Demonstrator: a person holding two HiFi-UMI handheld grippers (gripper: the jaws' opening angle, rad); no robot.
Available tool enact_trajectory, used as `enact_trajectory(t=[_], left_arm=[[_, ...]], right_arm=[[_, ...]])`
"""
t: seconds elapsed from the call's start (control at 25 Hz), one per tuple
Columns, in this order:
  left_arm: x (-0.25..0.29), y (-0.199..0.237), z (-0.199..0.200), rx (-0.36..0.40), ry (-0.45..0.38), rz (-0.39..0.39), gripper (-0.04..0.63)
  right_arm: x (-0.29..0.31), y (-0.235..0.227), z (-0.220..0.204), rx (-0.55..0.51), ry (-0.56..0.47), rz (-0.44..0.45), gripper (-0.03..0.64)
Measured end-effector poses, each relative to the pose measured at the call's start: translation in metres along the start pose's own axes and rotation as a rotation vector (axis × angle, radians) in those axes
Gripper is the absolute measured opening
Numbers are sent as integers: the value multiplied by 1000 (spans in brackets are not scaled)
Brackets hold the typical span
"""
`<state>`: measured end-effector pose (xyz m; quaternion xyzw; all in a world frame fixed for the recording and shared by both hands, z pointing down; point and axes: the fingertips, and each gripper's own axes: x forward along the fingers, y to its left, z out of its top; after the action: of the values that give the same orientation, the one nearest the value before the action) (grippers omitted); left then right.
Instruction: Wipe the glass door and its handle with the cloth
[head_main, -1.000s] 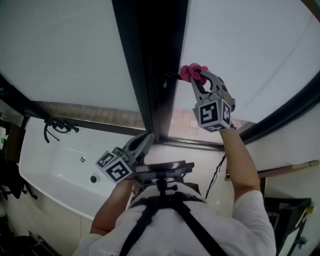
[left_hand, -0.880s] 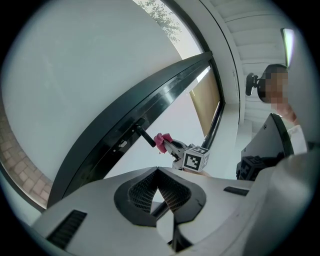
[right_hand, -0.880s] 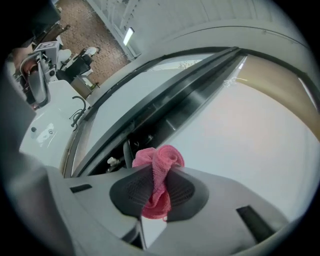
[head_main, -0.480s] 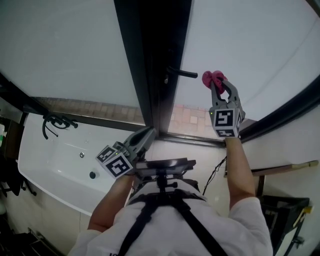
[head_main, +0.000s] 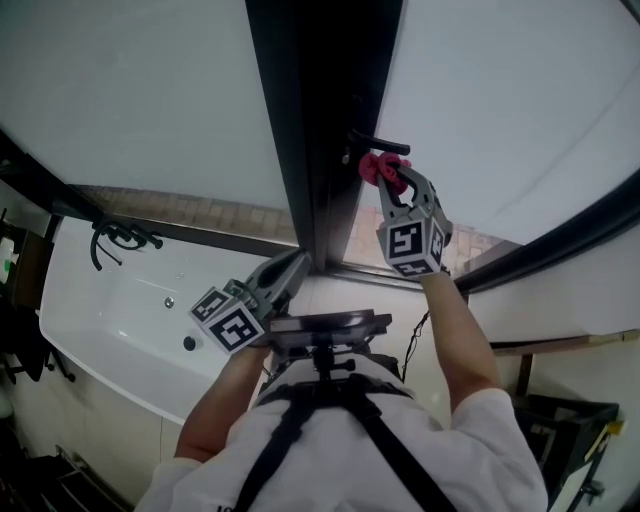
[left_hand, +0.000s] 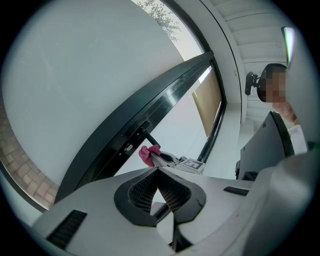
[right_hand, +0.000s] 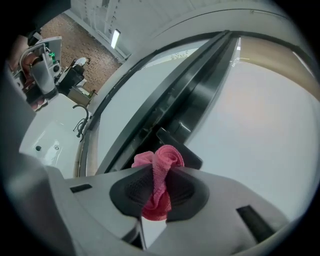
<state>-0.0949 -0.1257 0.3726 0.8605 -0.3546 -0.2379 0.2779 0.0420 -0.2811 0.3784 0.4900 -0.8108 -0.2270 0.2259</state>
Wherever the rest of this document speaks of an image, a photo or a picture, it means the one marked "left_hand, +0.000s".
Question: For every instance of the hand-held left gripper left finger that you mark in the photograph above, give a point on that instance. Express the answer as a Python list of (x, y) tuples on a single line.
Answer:
[(100, 212)]

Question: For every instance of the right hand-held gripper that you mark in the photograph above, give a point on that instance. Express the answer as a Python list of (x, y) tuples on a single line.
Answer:
[(192, 165)]

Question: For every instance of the black framed glass window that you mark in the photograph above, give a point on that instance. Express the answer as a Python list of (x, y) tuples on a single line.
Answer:
[(87, 75)]

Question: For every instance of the person's head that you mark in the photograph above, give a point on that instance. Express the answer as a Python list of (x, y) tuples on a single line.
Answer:
[(275, 92)]

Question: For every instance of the white shirt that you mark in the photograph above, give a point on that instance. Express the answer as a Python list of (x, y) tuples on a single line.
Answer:
[(298, 140)]

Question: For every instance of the black chest-mounted phone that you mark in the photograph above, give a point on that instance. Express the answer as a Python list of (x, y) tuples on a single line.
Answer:
[(265, 150)]

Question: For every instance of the dark window frame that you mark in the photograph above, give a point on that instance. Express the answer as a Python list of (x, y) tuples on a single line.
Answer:
[(180, 130)]

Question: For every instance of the black head-mounted camera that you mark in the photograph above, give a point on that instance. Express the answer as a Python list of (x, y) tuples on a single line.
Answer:
[(251, 83)]

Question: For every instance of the leafy green tree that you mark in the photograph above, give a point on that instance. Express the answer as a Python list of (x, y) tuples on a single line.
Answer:
[(162, 17)]

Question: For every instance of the pink cleaning cloth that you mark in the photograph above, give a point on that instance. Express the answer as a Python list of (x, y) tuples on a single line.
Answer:
[(146, 155)]

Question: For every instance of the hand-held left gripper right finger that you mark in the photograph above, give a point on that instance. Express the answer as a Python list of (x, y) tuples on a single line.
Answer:
[(220, 207)]

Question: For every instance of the rectangular ceiling light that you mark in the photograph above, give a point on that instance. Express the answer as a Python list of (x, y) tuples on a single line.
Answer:
[(288, 47)]

